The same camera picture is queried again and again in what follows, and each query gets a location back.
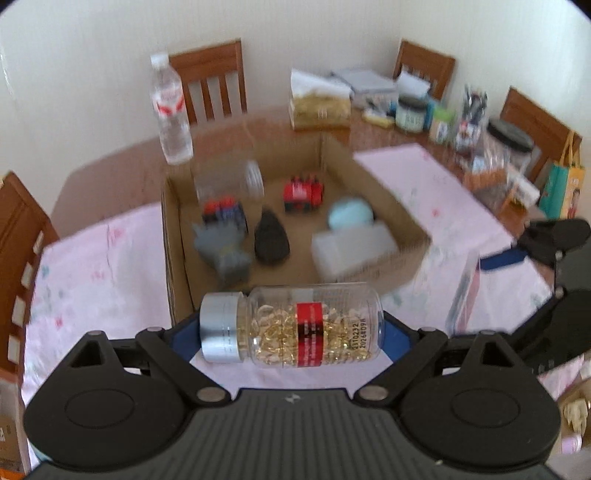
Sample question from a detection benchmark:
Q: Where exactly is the capsule bottle with silver cap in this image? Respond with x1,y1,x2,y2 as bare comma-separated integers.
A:
199,284,384,370

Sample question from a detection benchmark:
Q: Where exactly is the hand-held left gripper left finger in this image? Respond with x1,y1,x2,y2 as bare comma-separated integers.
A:
69,314,228,408

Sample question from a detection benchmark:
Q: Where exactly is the jar with green lid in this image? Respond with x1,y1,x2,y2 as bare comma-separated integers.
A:
428,105,458,145

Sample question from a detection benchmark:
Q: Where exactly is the light blue round container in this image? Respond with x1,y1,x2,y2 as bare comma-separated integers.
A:
327,198,375,230

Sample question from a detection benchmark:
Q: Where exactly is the gold tissue pack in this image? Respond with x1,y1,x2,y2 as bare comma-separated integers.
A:
288,69,352,131

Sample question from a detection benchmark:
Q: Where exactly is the black oval computer mouse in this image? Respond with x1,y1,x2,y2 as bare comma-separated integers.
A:
254,208,291,265

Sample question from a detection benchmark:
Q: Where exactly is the green yellow paper gift bag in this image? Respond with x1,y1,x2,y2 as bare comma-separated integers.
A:
539,131,586,220

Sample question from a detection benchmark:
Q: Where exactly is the clear pen box red label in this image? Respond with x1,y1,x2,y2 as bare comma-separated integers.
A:
444,251,483,334

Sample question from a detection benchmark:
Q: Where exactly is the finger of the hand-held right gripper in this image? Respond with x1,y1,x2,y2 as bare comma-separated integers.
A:
508,284,591,374
479,218,591,274

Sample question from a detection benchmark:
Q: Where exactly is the grey plastic toy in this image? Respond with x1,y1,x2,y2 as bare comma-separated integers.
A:
193,222,254,289

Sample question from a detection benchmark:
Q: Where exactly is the red toy train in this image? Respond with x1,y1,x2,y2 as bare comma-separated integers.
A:
283,174,325,214

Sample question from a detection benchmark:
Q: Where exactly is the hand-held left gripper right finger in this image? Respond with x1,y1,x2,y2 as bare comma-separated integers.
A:
355,311,520,405

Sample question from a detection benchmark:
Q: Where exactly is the glass jar with dark lid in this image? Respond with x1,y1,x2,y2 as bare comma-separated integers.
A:
396,95,430,134

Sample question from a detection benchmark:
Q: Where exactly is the large jar with black lid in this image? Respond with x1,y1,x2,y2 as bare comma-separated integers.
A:
485,119,535,185

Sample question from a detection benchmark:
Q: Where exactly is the wooden chair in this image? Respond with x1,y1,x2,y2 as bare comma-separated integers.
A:
393,39,457,100
501,87,578,183
168,41,247,125
0,172,61,379

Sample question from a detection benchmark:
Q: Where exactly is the red and blue toy car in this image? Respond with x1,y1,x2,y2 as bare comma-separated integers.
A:
202,196,247,227

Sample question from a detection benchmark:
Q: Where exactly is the brown cardboard box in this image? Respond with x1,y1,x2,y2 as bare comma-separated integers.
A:
161,131,432,324

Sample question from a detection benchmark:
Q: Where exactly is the translucent white plastic container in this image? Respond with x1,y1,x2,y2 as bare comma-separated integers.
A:
311,222,399,284

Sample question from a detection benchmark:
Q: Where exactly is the stack of papers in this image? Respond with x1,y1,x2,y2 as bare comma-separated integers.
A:
330,67,398,107

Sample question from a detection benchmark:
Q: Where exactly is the clear plastic bag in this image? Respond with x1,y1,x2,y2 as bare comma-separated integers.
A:
462,138,513,208

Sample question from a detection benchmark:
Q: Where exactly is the clear jar with white lid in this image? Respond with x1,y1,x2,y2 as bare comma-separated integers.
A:
194,157,265,204

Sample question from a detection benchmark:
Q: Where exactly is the clear water bottle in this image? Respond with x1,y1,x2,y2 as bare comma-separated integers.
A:
150,53,194,166

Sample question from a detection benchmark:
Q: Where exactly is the clear pen holder with pens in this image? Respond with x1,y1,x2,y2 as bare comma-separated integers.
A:
455,84,489,154

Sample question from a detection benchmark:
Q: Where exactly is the cardboard carton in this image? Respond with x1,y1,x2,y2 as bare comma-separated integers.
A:
0,369,26,476

